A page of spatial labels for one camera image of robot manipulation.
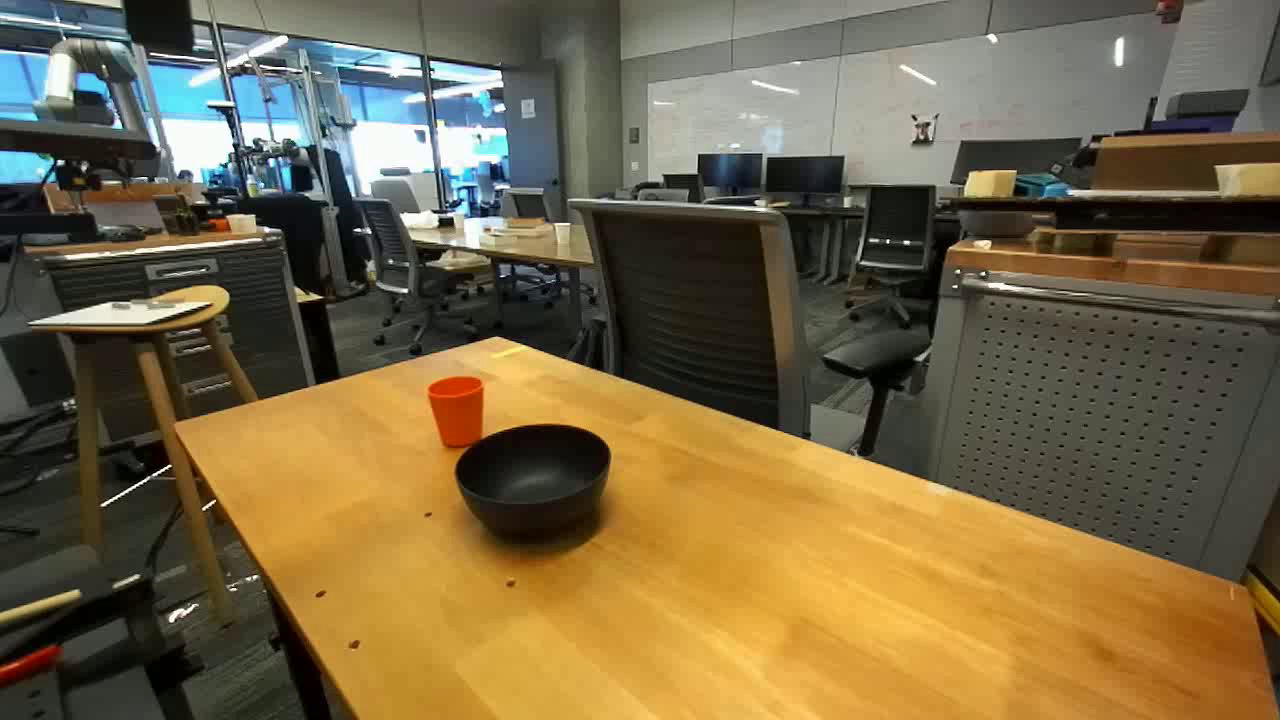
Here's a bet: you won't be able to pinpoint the orange plastic cup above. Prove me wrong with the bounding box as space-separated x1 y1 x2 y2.
423 373 488 453

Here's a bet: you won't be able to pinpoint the black bowl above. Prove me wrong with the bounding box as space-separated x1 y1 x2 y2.
452 420 617 545

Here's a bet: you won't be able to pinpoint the grey mesh office chair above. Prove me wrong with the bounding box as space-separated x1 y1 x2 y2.
567 190 815 441

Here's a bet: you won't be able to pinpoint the long wooden office table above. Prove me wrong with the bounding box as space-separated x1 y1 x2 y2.
400 211 599 361

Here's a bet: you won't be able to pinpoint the black computer monitor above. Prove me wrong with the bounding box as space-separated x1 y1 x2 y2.
764 151 849 205
691 146 769 205

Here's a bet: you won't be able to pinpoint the black office chair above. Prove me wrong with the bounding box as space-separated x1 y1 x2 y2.
820 180 945 461

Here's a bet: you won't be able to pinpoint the grey swivel office chair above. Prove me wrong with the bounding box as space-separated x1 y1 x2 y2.
351 197 494 354

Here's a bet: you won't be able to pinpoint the grey drawer cabinet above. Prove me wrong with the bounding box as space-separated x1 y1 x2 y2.
22 229 320 444

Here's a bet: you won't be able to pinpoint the grey perforated metal cabinet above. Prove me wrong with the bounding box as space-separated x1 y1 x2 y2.
924 261 1280 585

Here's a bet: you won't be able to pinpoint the round wooden stool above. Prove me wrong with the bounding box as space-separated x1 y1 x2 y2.
50 280 261 622

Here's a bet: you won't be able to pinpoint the wooden shelf unit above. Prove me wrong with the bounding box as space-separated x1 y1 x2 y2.
945 126 1280 299

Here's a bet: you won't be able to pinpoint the white paper sheet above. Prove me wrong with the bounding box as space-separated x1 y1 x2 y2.
27 290 217 336

